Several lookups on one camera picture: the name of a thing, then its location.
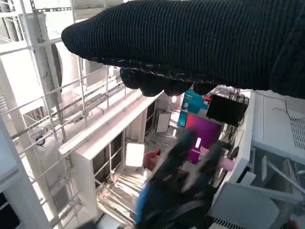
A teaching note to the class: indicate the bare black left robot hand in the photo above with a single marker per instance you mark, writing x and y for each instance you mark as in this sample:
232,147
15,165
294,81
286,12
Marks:
171,198

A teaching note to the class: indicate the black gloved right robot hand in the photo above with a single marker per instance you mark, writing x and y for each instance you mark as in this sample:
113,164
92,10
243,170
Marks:
190,40

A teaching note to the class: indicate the red object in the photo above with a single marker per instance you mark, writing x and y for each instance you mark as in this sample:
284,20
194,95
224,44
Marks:
150,157

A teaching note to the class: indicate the bright white panel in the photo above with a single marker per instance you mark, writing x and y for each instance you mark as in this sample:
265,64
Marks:
134,156
163,122

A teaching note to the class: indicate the teal blue box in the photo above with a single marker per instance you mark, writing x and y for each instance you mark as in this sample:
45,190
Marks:
190,102

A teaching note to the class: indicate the grey chair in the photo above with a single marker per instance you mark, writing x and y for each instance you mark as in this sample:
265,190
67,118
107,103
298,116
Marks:
245,205

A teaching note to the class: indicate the black box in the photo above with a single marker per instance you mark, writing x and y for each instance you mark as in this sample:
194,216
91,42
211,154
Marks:
226,108

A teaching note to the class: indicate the magenta screen panel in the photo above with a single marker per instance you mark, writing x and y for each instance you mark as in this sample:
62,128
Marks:
205,128

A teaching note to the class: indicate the long white cabinet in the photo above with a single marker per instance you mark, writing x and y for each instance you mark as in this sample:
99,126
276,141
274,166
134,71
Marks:
102,143

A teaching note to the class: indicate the white louvred cabinet on casters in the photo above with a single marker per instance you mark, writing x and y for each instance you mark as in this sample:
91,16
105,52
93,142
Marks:
269,124

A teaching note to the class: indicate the white metal shelf rack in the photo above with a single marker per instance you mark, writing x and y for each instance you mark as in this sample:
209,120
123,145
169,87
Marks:
47,100

